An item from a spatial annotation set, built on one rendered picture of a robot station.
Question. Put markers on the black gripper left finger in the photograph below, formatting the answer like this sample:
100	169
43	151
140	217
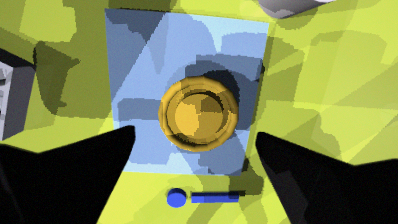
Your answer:
70	184

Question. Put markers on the grey dish rack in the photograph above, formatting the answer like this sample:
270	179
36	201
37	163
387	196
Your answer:
16	83

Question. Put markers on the grey cylinder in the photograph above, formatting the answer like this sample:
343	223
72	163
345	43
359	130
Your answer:
286	8

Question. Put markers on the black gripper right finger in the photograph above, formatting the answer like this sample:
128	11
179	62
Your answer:
317	189

